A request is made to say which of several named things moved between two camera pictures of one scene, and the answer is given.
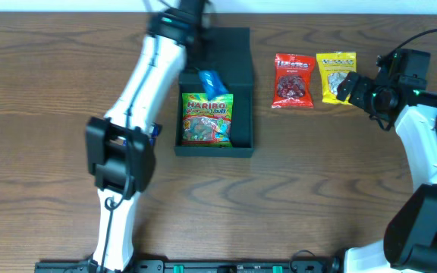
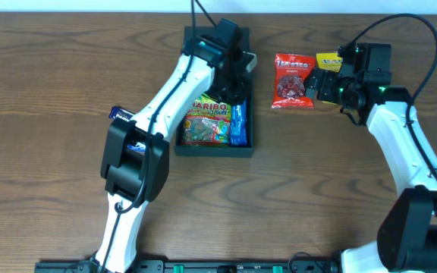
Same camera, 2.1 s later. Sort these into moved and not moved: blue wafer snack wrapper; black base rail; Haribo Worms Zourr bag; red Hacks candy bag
Moved: blue wafer snack wrapper
Not moved: Haribo Worms Zourr bag; black base rail; red Hacks candy bag
